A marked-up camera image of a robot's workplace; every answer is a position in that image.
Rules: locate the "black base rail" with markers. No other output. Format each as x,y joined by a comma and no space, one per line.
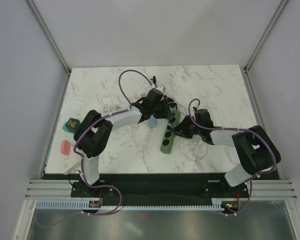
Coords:
159,189

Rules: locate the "teal block with orange top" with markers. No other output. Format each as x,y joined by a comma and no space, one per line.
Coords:
71,125

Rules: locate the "white slotted cable duct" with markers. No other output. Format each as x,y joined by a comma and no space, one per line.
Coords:
47,204

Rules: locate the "white power strip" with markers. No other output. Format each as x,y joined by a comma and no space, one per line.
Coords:
71,163

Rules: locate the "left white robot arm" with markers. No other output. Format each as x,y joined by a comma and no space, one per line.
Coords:
92,135

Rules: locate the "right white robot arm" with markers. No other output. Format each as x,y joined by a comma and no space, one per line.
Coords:
256,152

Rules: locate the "blue USB charger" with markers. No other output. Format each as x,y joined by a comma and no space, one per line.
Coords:
152,122

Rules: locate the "pink plug adapter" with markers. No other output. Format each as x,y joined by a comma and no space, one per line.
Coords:
65,147

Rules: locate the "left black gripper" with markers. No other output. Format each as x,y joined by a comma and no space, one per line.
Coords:
166,113

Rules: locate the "green power strip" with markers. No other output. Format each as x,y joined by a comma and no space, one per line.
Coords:
169,136

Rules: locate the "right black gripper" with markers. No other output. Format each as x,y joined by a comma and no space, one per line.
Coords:
182,129

